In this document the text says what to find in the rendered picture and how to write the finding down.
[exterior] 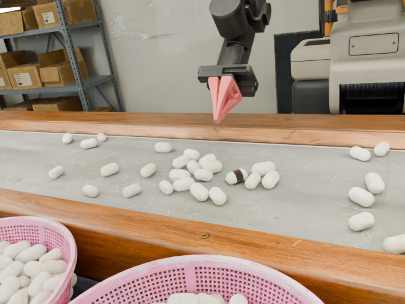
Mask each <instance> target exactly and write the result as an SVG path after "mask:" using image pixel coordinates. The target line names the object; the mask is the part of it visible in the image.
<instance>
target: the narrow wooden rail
mask: <svg viewBox="0 0 405 304"><path fill-rule="evenodd" d="M22 216H31V217H43V218H48V219H51V220H54V221H57V222H59V223H61V224H62V225H64V226H65V227H66V228H67V229H68V230H69V231H70V232H71V234H72V235H73V237H74V240H75V243H76V245H77V263H76V266H75V270H74V273H75V274H76V275H77V276H81V277H85V278H87V279H91V280H95V281H97V282H102V281H104V280H106V279H108V278H110V277H112V276H114V275H116V274H118V273H120V272H123V271H125V270H127V269H130V268H133V267H135V266H138V265H142V264H145V263H147V262H151V261H156V260H159V259H164V258H170V257H174V256H184V255H222V256H231V257H235V258H241V259H246V260H249V261H253V262H256V263H259V264H262V265H265V266H267V267H270V268H272V269H275V270H277V271H279V272H281V273H283V274H285V275H287V276H289V277H290V278H292V279H293V280H295V281H297V282H298V283H300V284H301V285H302V286H304V287H306V288H307V289H308V290H309V291H311V292H312V293H313V294H314V295H315V296H316V297H318V298H319V299H320V300H321V301H322V302H323V303H324V304H405V256H404V255H398V254H393V253H386V252H380V251H375V250H368V249H361V248H357V247H350V246H346V245H339V244H332V243H328V242H321V241H314V240H310V239H303V238H296V237H292V236H285V235H278V234H274V233H267V232H259V231H255V230H248V229H241V228H237V227H230V226H223V225H219V224H212V223H205V222H201V221H194V220H187V219H183V218H176V217H169V216H165V215H158V214H151V213H147V212H140V211H133V210H129V209H122V208H118V207H111V206H104V205H100V204H93V203H86V202H82V201H75V200H68V199H63V198H57V197H50V196H45V195H39V194H32V193H27V192H20V191H14V190H9V189H2V188H0V218H8V217H22Z"/></svg>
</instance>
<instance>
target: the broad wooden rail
mask: <svg viewBox="0 0 405 304"><path fill-rule="evenodd" d="M0 130H6V131H30V132H43V133H70V134H79V135H98V134H99V133H102V134H104V135H105V136H128V137H140V138H164V139H188V140H201V141H225V142H249V143H261V144H285V145H309V146H322V147H346V148H353V147H360V148H370V149H374V147H375V146H376V145H377V144H378V143H379V142H381V141H385V142H387V143H388V144H389V145H390V150H405V115H334V114H275V113H228V114H226V116H225V117H224V118H223V120H222V121H221V122H220V123H219V124H217V123H215V121H214V119H213V113H159V112H45V111H0Z"/></svg>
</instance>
